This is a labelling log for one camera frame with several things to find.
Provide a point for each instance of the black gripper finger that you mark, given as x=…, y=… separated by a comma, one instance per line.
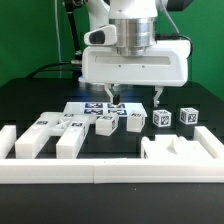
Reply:
x=159, y=91
x=114, y=98

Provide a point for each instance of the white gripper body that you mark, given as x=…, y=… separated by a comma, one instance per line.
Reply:
x=164, y=64

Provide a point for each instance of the white chair seat plate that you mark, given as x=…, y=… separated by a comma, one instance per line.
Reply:
x=167, y=147

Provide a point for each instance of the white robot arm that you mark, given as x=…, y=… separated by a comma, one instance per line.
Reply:
x=123, y=46

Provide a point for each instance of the white marker sheet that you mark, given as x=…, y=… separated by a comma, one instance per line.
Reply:
x=102, y=108

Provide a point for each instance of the white chair back frame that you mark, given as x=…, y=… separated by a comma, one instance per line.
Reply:
x=71, y=130

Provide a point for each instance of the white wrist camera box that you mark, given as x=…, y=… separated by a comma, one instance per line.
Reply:
x=106, y=35

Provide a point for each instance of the black camera stand pole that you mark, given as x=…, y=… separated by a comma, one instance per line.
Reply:
x=70, y=6

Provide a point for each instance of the white U-shaped fence frame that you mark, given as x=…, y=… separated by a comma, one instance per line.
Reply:
x=120, y=170

